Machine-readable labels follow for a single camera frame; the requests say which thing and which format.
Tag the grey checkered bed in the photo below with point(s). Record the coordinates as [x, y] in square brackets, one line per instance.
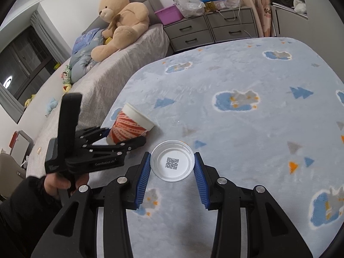
[100, 87]

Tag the light blue patterned blanket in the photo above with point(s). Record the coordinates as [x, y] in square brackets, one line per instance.
[265, 111]

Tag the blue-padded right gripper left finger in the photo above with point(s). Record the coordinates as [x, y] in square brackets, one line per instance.
[73, 232]

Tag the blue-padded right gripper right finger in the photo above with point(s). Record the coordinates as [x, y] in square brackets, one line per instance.
[270, 232]

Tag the clear plastic lid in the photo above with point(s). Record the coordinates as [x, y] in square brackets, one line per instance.
[172, 160]

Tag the grey window curtain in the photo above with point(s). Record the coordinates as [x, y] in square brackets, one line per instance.
[51, 42]

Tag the person's left hand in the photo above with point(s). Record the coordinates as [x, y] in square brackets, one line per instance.
[55, 182]

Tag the light blue folded quilt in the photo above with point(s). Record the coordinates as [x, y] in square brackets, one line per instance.
[81, 61]

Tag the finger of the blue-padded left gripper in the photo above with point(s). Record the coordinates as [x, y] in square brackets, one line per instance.
[91, 134]
[122, 146]

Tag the pink cartoon folded board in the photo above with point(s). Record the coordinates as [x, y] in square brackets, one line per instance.
[262, 14]

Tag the white plastic bag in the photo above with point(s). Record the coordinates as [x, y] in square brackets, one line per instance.
[190, 8]

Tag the person's left forearm black sleeve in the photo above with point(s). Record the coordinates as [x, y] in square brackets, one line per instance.
[25, 216]

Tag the purple plastic bin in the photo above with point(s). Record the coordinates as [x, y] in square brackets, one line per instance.
[169, 15]

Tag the large tan teddy bear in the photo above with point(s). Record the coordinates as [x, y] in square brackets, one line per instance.
[127, 21]

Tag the red white paper cup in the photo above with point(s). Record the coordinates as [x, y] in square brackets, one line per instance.
[129, 124]

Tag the small blue plush toy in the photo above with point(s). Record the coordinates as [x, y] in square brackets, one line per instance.
[50, 106]

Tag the grey drawer dresser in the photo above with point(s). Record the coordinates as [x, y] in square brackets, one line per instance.
[212, 28]

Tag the small cartoon plush doll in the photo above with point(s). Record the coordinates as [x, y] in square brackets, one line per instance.
[66, 79]

